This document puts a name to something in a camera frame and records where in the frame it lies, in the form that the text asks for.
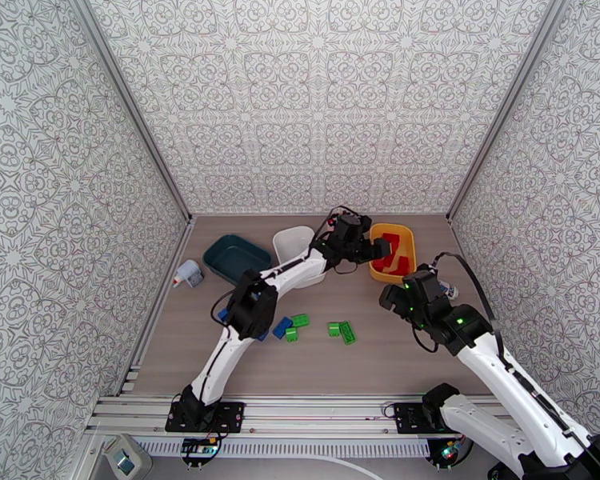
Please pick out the aluminium corner post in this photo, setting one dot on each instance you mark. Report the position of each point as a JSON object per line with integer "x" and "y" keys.
{"x": 505, "y": 108}
{"x": 130, "y": 106}

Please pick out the red lego brick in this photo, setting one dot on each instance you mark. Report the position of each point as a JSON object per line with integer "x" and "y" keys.
{"x": 393, "y": 241}
{"x": 380, "y": 264}
{"x": 403, "y": 265}

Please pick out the white grey box device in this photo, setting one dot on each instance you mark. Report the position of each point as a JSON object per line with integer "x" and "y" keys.
{"x": 125, "y": 458}

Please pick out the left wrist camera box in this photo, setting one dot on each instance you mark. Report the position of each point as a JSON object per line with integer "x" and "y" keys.
{"x": 354, "y": 224}

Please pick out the teal plastic container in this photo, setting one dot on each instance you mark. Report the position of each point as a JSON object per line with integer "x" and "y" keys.
{"x": 235, "y": 256}

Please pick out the circuit board with lit led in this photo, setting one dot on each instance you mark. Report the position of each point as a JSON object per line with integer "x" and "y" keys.
{"x": 450, "y": 451}

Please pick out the yellow plastic container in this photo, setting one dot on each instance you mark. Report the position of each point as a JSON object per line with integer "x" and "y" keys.
{"x": 410, "y": 243}

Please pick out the long green lego brick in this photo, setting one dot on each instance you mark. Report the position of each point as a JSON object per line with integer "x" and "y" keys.
{"x": 347, "y": 332}

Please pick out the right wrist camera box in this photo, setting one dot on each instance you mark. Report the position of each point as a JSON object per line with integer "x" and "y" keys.
{"x": 420, "y": 283}

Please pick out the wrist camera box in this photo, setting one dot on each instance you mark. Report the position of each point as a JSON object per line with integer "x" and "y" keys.
{"x": 354, "y": 224}
{"x": 420, "y": 283}

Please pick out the small green lego brick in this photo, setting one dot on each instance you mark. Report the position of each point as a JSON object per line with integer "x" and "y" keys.
{"x": 291, "y": 334}
{"x": 334, "y": 329}

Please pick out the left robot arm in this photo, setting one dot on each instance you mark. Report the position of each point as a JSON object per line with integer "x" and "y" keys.
{"x": 215, "y": 358}

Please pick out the aluminium side rail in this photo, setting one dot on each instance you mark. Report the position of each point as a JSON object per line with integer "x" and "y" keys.
{"x": 155, "y": 313}

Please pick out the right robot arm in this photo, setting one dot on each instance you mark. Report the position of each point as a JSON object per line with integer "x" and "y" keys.
{"x": 520, "y": 398}

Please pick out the printed white tube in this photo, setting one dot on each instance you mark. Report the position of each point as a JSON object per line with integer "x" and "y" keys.
{"x": 450, "y": 290}

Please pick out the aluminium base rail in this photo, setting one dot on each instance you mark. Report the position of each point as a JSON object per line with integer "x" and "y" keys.
{"x": 320, "y": 411}

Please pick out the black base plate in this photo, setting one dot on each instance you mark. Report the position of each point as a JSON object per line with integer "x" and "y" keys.
{"x": 230, "y": 416}
{"x": 407, "y": 418}

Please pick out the white squeeze bottle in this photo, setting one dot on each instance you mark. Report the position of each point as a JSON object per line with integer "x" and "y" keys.
{"x": 189, "y": 274}

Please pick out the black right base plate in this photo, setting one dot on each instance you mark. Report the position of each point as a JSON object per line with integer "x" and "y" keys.
{"x": 407, "y": 418}

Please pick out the small green circuit board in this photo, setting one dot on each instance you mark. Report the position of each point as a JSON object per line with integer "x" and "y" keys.
{"x": 200, "y": 447}

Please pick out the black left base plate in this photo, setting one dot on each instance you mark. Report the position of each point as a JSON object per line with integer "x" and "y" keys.
{"x": 230, "y": 416}

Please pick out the white plastic container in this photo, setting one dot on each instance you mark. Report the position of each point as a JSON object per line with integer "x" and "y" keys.
{"x": 292, "y": 243}

